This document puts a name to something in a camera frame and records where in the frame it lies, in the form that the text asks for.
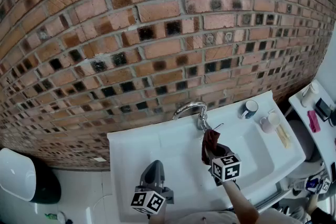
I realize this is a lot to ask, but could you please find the person's light shirt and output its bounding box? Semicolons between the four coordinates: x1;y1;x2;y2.
181;208;302;224

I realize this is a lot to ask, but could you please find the white ceramic sink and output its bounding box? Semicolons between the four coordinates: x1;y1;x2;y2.
106;90;307;222

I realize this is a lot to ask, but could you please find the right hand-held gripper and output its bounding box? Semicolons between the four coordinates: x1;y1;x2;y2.
208;143;242;187

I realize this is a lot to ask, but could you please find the dark blue mug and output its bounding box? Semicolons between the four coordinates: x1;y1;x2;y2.
238;100;259;120

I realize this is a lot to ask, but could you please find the person's left forearm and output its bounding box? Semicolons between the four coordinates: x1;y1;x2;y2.
148;214;165;224

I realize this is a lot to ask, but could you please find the white and black toilet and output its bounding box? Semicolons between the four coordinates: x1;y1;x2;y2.
0;147;62;204

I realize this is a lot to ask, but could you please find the black box device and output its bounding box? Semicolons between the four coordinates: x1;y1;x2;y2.
314;98;333;122

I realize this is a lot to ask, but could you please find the person's right forearm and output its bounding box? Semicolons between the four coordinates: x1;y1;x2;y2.
222;180;260;224

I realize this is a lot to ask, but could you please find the white side table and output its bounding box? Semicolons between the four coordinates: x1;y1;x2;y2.
288;80;336;187

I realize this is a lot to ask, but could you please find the chrome faucet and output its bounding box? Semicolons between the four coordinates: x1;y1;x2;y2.
172;101;224;132

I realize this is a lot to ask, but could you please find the pink cup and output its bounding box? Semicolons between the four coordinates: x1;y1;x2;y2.
259;112;280;133

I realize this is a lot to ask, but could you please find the dark red cloth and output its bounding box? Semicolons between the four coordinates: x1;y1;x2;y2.
201;129;221;165

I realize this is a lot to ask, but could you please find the white tumbler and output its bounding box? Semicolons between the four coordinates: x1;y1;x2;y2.
301;83;320;108

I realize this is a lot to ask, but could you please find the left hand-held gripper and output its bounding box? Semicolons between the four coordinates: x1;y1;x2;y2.
130;160;175;216

